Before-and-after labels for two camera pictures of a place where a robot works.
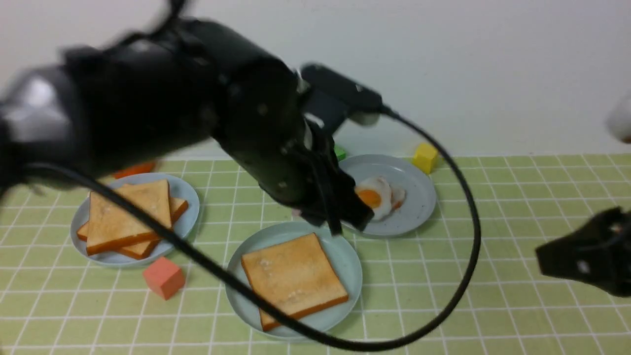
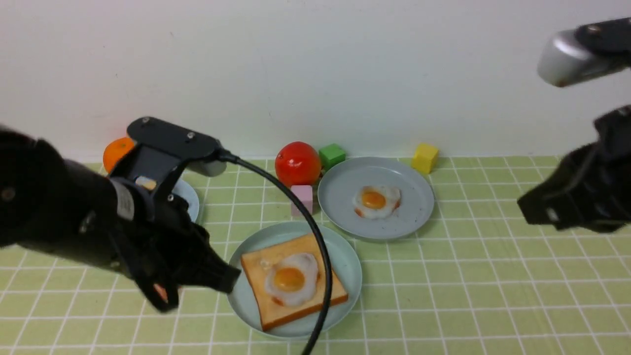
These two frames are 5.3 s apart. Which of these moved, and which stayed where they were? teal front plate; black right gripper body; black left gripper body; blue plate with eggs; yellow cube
Moved: black left gripper body; black right gripper body
Stayed: yellow cube; blue plate with eggs; teal front plate
